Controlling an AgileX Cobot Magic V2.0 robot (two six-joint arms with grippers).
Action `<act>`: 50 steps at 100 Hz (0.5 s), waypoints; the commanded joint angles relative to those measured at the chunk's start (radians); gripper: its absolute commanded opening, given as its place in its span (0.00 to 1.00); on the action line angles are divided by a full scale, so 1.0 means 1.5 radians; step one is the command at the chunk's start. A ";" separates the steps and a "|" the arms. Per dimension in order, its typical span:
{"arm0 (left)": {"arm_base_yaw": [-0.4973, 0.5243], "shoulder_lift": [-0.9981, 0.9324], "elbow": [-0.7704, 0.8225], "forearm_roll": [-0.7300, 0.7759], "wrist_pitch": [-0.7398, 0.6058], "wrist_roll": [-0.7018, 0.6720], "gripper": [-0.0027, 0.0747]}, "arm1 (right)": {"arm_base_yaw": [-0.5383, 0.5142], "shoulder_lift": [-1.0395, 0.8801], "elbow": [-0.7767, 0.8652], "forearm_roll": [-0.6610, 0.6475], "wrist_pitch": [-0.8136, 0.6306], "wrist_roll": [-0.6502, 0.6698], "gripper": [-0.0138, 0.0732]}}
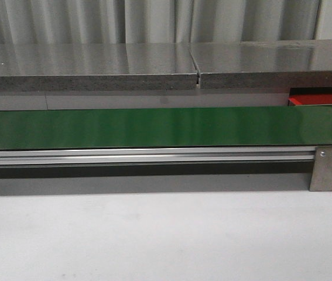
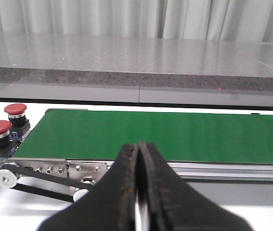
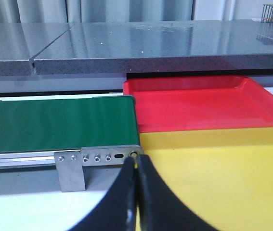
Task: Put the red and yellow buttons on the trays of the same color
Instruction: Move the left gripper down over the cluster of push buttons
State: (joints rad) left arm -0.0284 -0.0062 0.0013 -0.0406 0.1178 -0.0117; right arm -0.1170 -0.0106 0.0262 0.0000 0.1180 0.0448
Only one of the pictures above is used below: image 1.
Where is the steel conveyor support bracket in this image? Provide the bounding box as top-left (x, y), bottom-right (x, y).
top-left (309, 146), bottom-right (332, 191)

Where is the left grey stone slab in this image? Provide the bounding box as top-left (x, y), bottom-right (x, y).
top-left (0, 43), bottom-right (197, 92)

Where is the right grey stone slab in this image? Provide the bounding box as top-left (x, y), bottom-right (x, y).
top-left (189, 39), bottom-right (332, 89)

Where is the green conveyor belt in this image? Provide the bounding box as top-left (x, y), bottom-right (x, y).
top-left (0, 105), bottom-right (332, 150)

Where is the grey stone slab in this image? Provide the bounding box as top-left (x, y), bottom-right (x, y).
top-left (189, 39), bottom-right (332, 89)
top-left (0, 43), bottom-right (197, 92)

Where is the red plastic bin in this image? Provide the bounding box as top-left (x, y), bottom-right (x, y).
top-left (288, 87), bottom-right (332, 105)

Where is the grey curtain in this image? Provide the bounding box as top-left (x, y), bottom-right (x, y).
top-left (0, 1), bottom-right (332, 44)

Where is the aluminium conveyor frame rail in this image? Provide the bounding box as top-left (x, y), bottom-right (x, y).
top-left (0, 146), bottom-right (316, 166)

